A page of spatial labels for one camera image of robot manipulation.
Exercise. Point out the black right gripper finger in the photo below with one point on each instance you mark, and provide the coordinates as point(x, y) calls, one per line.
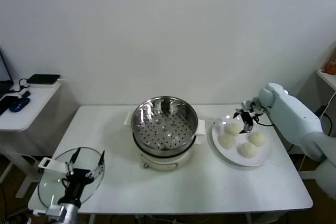
point(238, 113)
point(246, 129)

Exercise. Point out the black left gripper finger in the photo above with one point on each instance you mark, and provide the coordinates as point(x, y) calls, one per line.
point(75, 157)
point(101, 159)

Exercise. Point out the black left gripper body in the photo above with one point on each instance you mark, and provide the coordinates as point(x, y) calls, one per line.
point(76, 182)

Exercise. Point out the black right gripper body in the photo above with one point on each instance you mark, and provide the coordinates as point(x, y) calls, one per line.
point(247, 119)

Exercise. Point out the white steamed baozi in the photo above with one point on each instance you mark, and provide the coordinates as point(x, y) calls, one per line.
point(257, 139)
point(247, 150)
point(232, 129)
point(227, 141)

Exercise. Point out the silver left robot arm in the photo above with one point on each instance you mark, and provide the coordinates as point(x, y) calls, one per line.
point(69, 214)

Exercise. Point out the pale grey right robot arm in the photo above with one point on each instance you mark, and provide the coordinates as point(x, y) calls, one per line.
point(288, 111)

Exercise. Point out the stainless steel steamer basket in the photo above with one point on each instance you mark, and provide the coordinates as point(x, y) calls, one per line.
point(136, 113)

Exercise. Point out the white round plate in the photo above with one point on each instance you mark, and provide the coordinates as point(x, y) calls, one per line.
point(223, 121)

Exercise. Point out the white electric cooking pot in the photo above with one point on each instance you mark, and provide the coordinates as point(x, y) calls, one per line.
point(157, 159)

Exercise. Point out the white side table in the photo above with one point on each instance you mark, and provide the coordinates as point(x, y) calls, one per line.
point(31, 108)

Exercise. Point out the blue computer mouse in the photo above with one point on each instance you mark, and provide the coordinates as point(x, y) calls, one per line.
point(19, 105)

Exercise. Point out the small black dongle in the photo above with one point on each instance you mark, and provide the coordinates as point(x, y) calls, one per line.
point(26, 94)

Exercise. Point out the black flat device box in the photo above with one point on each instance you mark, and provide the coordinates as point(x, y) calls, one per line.
point(43, 78)

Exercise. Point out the black flat case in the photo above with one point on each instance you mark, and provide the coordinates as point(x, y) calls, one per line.
point(8, 103)

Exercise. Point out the white desk shelf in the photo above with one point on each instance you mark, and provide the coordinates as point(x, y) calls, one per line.
point(328, 78)

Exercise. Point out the orange snack bag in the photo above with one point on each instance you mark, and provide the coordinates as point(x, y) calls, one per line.
point(331, 64)

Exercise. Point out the black laptop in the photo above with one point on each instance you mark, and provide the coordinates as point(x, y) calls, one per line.
point(4, 77)

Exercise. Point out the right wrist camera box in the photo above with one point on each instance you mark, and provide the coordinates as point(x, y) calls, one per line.
point(249, 104)

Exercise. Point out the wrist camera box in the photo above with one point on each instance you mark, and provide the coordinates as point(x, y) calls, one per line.
point(249, 104)
point(53, 210)

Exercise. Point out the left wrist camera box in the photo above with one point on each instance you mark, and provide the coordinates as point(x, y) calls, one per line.
point(53, 210)

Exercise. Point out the white desk leg frame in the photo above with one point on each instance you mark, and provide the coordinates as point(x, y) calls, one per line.
point(309, 175)

